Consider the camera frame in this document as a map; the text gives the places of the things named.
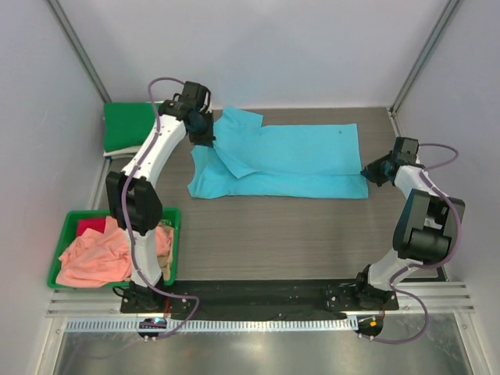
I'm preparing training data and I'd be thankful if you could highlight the light blue t shirt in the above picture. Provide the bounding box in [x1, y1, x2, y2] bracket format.
[187, 107, 369, 199]

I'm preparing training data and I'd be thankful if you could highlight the green plastic bin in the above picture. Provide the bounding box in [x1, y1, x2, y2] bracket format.
[47, 208, 180, 289]

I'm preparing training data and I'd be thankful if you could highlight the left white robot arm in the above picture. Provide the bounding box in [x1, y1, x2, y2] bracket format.
[105, 81, 215, 313]

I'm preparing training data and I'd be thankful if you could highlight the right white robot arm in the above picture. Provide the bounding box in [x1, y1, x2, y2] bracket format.
[352, 137, 465, 309]

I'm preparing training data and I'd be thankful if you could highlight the folded green t shirt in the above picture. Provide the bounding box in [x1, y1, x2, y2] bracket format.
[103, 102, 155, 152]

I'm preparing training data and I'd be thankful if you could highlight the folded cream t shirt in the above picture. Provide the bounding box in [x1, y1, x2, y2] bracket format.
[103, 146, 141, 155]

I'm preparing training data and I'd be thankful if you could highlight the folded grey blue t shirt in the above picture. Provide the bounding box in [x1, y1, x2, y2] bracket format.
[104, 153, 134, 160]

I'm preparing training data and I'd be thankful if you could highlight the red t shirt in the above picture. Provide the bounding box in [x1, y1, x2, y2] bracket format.
[76, 217, 106, 237]

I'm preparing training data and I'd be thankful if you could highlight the beige t shirt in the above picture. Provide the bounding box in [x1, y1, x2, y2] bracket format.
[155, 222, 175, 281]

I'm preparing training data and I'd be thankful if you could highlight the salmon pink t shirt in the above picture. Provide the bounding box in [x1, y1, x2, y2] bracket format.
[55, 216, 174, 287]

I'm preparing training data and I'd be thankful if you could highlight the right aluminium frame post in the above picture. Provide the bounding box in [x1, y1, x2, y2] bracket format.
[388, 0, 463, 118]

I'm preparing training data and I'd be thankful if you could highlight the aluminium frame post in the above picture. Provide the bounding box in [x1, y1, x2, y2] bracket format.
[388, 0, 463, 118]
[45, 0, 113, 103]

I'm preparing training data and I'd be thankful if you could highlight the left aluminium frame post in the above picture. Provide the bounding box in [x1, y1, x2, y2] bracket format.
[45, 0, 113, 103]

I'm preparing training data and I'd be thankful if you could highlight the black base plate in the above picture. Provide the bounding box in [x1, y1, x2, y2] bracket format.
[112, 279, 399, 321]

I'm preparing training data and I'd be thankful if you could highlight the aluminium rail front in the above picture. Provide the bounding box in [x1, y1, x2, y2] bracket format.
[45, 282, 476, 317]

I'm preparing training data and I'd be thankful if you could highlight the white slotted cable duct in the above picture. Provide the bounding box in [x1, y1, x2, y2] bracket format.
[65, 316, 358, 334]

